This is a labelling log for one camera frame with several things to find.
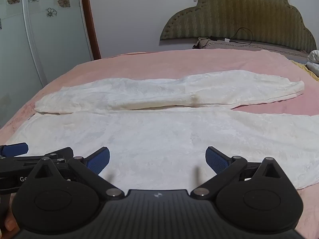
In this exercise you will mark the flower print wardrobe door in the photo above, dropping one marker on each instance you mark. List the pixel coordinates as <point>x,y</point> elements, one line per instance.
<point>49,54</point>

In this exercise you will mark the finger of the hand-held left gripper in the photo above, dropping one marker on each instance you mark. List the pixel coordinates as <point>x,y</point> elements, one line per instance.
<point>62,153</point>
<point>15,149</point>

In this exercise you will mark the white fleece pants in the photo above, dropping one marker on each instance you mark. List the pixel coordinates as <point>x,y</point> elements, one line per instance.
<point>162,134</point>

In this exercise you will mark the white quilted cloth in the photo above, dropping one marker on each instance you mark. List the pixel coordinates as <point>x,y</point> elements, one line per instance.
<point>313,62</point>

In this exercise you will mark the brown wooden frame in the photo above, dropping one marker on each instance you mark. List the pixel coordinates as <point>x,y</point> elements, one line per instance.
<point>91,17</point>

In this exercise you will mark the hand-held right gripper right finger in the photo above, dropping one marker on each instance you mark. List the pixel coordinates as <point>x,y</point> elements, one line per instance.
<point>215,160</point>

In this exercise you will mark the olive padded headboard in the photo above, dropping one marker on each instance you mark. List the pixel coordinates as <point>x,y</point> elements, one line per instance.
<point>236,12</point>

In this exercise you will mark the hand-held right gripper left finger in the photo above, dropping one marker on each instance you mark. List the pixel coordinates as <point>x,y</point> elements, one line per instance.
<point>99,158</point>

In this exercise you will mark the grey pillow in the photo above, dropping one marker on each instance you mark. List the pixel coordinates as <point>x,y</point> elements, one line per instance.
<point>274,48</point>

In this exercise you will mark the person's left hand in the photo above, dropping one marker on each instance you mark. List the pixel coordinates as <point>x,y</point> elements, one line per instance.
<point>8,222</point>

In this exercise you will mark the pink bed blanket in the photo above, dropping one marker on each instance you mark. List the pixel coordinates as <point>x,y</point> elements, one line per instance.
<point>149,62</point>

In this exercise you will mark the yellow floral quilt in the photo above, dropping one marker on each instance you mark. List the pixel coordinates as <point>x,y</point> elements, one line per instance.
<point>305,67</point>

